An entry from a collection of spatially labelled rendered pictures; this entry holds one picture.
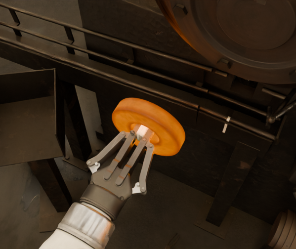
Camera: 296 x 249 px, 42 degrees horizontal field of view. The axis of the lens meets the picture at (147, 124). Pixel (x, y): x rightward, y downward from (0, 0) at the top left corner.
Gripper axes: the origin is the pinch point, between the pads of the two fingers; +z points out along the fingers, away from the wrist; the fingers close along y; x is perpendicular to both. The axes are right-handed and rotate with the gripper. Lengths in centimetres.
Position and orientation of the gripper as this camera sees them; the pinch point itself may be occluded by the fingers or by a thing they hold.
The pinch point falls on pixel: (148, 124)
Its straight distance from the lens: 78.0
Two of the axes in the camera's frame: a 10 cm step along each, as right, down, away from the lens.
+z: 4.6, -7.8, 4.2
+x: -0.2, -4.9, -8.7
